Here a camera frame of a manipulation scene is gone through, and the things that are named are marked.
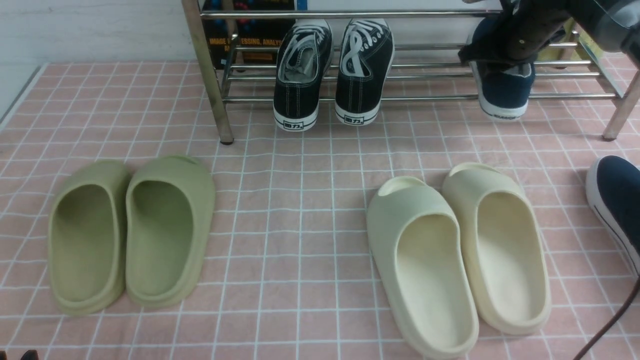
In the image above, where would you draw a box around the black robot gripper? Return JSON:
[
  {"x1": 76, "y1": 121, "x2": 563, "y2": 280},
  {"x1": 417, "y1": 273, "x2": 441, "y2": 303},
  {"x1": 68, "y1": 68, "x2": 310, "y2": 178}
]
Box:
[{"x1": 458, "y1": 0, "x2": 581, "y2": 69}]

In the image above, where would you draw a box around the navy slip-on shoe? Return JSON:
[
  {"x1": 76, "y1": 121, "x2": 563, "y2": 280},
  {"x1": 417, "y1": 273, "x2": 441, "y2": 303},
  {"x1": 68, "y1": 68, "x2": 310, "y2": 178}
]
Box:
[
  {"x1": 469, "y1": 19, "x2": 536, "y2": 122},
  {"x1": 585, "y1": 155, "x2": 640, "y2": 276}
]

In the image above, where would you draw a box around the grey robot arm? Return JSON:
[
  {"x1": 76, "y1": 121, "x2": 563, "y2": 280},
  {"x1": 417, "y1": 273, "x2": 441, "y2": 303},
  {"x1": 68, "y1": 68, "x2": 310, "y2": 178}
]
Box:
[{"x1": 458, "y1": 0, "x2": 639, "y2": 70}]

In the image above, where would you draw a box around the stainless steel shoe rack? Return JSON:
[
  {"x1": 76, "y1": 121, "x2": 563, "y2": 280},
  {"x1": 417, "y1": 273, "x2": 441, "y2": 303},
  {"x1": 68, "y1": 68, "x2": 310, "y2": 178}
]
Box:
[{"x1": 181, "y1": 0, "x2": 640, "y2": 146}]

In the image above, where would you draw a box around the teal and yellow book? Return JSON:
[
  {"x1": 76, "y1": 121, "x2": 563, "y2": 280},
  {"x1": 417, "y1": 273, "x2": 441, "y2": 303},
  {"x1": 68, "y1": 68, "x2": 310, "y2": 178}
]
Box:
[{"x1": 537, "y1": 19, "x2": 604, "y2": 62}]

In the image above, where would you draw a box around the right black canvas sneaker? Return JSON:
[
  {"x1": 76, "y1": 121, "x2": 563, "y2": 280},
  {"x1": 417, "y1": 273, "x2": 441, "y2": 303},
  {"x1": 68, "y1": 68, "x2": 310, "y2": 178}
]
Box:
[{"x1": 334, "y1": 18, "x2": 395, "y2": 126}]

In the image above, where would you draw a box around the black canvas sneaker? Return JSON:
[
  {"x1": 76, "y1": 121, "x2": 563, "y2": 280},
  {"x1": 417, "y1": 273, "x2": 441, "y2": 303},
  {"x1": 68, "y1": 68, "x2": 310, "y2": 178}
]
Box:
[
  {"x1": 273, "y1": 19, "x2": 333, "y2": 132},
  {"x1": 334, "y1": 18, "x2": 395, "y2": 126}
]

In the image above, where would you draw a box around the right cream foam slide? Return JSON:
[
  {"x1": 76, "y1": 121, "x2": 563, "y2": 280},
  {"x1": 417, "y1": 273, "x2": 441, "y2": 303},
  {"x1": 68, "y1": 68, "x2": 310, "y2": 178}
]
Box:
[{"x1": 441, "y1": 162, "x2": 552, "y2": 336}]

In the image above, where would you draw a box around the cream foam slide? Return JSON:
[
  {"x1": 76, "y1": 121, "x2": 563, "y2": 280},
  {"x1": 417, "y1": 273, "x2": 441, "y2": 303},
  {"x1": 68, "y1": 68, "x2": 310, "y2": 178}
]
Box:
[
  {"x1": 441, "y1": 162, "x2": 552, "y2": 336},
  {"x1": 366, "y1": 176, "x2": 479, "y2": 360}
]

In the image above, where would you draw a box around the left black canvas sneaker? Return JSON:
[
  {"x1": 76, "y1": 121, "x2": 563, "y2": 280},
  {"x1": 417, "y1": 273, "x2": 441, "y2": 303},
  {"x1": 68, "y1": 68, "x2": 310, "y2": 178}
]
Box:
[{"x1": 273, "y1": 19, "x2": 333, "y2": 132}]

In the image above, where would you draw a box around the left cream foam slide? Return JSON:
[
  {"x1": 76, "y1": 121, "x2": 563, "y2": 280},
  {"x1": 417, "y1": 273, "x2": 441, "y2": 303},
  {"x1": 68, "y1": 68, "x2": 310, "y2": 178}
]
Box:
[{"x1": 366, "y1": 176, "x2": 479, "y2": 360}]

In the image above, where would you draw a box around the black book with orange text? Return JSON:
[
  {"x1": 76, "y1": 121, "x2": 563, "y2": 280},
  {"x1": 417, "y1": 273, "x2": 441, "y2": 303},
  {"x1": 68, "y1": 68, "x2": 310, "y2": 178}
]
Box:
[{"x1": 202, "y1": 0, "x2": 297, "y2": 70}]

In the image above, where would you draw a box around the pink checkered floor cloth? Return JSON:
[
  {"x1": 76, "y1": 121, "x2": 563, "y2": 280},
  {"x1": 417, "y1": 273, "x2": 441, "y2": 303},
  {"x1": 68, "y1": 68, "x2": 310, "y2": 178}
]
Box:
[{"x1": 0, "y1": 61, "x2": 639, "y2": 360}]

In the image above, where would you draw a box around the right green foam slide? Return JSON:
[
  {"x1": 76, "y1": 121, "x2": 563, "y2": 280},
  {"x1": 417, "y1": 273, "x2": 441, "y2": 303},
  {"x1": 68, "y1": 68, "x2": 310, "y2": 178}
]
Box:
[{"x1": 125, "y1": 155, "x2": 217, "y2": 308}]

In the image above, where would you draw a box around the green foam slide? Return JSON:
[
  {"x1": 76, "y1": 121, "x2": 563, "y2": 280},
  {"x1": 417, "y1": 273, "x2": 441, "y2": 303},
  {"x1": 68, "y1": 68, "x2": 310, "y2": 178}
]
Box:
[
  {"x1": 47, "y1": 160, "x2": 131, "y2": 316},
  {"x1": 125, "y1": 155, "x2": 217, "y2": 308}
]

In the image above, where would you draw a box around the left green foam slide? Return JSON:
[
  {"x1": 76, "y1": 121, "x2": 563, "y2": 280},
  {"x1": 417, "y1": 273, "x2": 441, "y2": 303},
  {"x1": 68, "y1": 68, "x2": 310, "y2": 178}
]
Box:
[{"x1": 47, "y1": 160, "x2": 131, "y2": 316}]

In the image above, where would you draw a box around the dark cable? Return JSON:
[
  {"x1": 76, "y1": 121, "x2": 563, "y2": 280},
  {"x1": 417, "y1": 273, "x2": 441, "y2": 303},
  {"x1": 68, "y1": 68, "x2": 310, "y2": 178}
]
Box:
[{"x1": 572, "y1": 277, "x2": 640, "y2": 360}]

